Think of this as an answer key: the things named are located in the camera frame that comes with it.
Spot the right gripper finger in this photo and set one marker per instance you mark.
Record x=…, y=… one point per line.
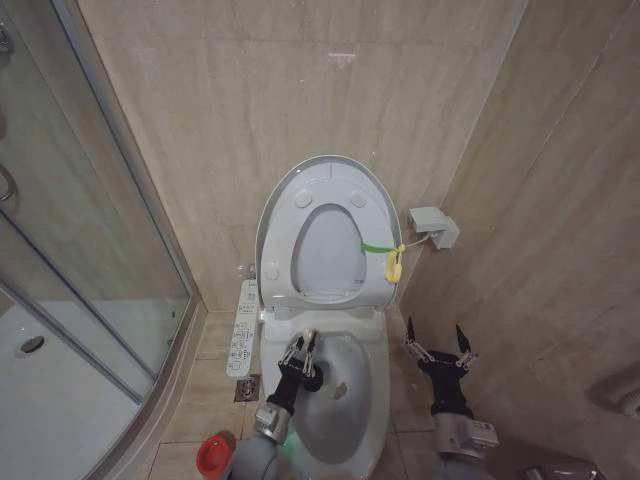
x=466, y=350
x=417, y=345

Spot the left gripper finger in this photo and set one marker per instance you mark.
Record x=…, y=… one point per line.
x=291, y=351
x=311, y=360

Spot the white toilet bowl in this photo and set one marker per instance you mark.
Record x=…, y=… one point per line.
x=370, y=370

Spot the white toilet seat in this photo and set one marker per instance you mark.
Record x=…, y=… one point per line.
x=280, y=240

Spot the white toilet lid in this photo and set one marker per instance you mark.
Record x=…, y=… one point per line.
x=312, y=167

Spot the brown dirt piece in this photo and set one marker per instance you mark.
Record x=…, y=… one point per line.
x=341, y=391

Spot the metal floor drain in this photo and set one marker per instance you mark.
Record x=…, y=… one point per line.
x=246, y=388

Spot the white bidet control panel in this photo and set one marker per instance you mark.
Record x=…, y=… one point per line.
x=243, y=330

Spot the yellow plastic clip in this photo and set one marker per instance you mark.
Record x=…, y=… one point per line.
x=393, y=270

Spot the white shower tray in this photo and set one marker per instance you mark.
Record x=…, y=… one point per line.
x=55, y=410

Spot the round shower drain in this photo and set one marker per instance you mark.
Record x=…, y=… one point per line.
x=29, y=346

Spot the grey wall socket box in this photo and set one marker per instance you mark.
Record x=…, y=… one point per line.
x=432, y=222

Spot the glass shower enclosure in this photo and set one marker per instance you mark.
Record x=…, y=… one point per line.
x=75, y=200

